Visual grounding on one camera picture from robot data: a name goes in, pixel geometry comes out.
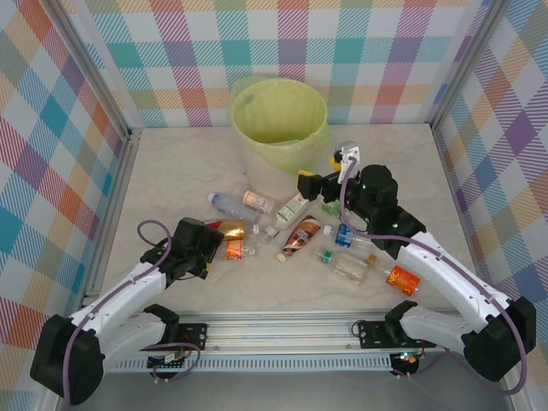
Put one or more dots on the white green label bottle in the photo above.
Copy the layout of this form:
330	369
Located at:
291	210

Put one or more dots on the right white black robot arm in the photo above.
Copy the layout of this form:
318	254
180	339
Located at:
449	265

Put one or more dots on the clear bottle orange label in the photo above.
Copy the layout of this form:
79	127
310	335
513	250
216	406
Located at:
233	250

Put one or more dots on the clear bottle blue label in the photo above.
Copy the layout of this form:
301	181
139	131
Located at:
344	235

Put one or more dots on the cream plastic bin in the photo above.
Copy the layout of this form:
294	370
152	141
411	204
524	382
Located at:
265	182

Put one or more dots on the right small circuit board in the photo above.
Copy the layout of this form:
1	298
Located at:
406	358

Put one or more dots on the red gold label bottle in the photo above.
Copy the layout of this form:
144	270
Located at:
233	229

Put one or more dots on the white bottle orange label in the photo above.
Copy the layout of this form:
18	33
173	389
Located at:
254	199

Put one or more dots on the square clear bottle gold cap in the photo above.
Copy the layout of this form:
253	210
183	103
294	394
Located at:
353	267

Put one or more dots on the small clear plastic bottle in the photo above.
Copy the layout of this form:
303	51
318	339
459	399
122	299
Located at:
269	234

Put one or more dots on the left small circuit board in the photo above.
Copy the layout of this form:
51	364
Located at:
167	360

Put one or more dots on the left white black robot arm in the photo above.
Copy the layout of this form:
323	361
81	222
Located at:
128	287

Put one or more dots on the aluminium frame post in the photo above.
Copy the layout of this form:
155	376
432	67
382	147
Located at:
85	55
466	60

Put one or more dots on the clear bottle purple label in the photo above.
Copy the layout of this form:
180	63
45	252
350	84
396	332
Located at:
224	202

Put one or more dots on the black mounting plate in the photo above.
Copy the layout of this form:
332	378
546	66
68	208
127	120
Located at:
193	336
371	335

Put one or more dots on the orange juice bottle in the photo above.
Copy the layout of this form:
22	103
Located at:
402	280

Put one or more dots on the small circuit board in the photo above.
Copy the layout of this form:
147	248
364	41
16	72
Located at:
406	358
167	360

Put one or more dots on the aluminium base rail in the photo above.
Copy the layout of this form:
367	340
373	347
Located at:
278	334

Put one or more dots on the clear bottle lime label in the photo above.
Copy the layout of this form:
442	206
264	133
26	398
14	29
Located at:
329	208

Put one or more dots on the left aluminium frame post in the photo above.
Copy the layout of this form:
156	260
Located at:
85	55

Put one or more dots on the aluminium side frame rail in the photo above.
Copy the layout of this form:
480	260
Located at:
109	222

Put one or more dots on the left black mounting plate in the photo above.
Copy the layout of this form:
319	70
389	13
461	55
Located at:
193	336

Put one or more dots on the green plastic bin bag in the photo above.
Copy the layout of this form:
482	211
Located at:
299	154

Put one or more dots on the right aluminium frame post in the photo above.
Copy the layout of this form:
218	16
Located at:
466	60

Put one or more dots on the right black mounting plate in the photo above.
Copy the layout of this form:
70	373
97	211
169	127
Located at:
371	335

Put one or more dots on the brown coffee drink bottle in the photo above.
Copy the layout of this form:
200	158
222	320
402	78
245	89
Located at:
301	235

